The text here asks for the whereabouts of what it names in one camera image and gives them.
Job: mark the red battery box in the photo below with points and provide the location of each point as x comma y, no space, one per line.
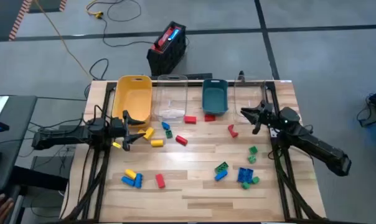
163,40

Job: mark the teal plastic bin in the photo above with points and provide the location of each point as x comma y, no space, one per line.
215,96

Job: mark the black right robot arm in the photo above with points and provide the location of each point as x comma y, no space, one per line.
318,146

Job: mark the black frame crossbar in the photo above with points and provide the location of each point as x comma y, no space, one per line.
195,83

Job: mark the yellow plastic bin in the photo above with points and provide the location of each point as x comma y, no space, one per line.
132,93

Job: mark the clear plastic bin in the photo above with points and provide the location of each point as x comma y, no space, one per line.
247,93
171,93

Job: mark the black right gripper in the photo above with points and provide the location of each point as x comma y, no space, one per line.
271,115

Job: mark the long red rectangular block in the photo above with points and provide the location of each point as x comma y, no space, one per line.
160,180

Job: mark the small green studded brick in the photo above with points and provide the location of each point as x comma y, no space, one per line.
256,180
246,185
252,159
168,134
253,150

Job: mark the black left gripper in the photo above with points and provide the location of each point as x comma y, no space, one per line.
116,128

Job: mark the dark mat with striped edge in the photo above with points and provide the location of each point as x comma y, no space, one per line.
46,4
1,18

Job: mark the long green studded brick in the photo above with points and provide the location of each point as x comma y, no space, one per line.
221,167

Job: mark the small yellow cube block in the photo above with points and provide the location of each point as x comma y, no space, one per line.
140,132

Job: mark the dark grey side desk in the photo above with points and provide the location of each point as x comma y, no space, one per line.
16,149

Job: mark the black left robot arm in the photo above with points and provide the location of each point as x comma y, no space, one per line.
60,137

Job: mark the red arch block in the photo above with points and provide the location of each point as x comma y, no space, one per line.
232,131

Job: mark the black aluminium frame rail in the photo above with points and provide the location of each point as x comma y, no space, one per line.
100,193
283,193

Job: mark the blue rounded block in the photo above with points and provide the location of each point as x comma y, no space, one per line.
165,125

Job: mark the small black clamp post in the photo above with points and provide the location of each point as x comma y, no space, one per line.
241,76

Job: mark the yellow cylinder block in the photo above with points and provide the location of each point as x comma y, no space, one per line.
157,143

